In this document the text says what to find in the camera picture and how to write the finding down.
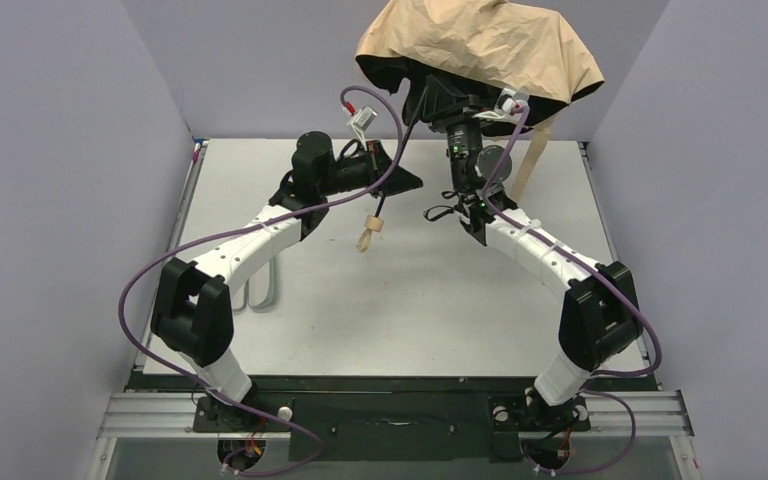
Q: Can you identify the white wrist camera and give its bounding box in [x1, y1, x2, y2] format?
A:
[343, 102, 378, 148]
[472, 87, 530, 124]

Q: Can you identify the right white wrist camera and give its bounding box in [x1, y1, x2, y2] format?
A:
[472, 87, 530, 124]

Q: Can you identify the beige patterned umbrella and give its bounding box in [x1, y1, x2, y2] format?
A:
[354, 0, 607, 254]

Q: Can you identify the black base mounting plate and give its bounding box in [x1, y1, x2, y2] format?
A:
[133, 376, 656, 472]

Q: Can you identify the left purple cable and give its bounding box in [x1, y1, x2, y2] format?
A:
[117, 86, 405, 478]

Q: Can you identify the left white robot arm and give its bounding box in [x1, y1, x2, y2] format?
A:
[150, 131, 423, 404]

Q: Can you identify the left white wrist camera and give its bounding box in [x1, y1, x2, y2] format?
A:
[343, 102, 378, 148]

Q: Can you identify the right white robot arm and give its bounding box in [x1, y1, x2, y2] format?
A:
[405, 74, 644, 408]

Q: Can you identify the aluminium rail frame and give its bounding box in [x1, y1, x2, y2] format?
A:
[87, 390, 702, 479]

